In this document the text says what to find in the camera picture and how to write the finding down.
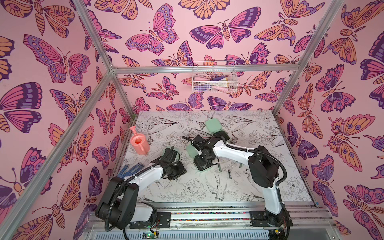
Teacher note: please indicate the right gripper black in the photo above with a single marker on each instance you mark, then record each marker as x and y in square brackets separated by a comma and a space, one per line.
[199, 143]

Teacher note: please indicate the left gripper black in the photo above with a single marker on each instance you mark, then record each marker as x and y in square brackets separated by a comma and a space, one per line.
[181, 170]

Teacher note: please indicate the green nail clipper case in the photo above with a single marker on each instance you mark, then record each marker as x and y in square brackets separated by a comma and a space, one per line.
[167, 151]

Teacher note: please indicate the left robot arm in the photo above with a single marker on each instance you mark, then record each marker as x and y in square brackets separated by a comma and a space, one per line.
[119, 206]

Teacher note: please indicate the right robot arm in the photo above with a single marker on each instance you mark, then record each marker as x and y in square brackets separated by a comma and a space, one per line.
[266, 170]

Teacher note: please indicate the pink watering can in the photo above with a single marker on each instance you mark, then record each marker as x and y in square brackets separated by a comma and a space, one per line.
[139, 142]

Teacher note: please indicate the blue dotted work glove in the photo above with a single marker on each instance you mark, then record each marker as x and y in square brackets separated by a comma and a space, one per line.
[128, 170]

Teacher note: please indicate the green circuit board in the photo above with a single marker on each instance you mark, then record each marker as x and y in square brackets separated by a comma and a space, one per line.
[150, 235]

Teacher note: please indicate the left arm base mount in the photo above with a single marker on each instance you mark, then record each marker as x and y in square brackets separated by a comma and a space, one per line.
[159, 220]

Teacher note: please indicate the white wire wall basket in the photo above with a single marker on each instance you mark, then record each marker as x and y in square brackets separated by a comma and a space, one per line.
[214, 77]

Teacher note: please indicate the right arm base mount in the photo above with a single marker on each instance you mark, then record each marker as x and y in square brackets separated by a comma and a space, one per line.
[267, 219]

